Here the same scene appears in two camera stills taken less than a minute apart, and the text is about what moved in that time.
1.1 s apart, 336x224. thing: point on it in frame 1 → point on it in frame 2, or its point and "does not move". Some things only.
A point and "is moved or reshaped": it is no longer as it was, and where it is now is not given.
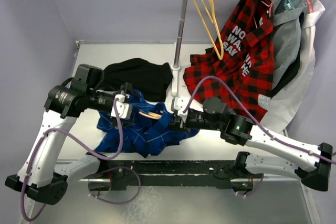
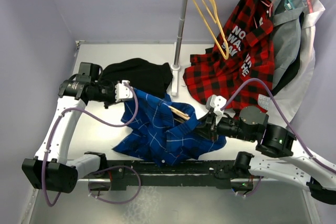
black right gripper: [177, 122] → [209, 125]
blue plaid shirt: [153, 129] is moved or reshaped
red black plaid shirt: [242, 58] does not move
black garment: [152, 80] does not move
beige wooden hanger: [150, 115] is moved or reshaped
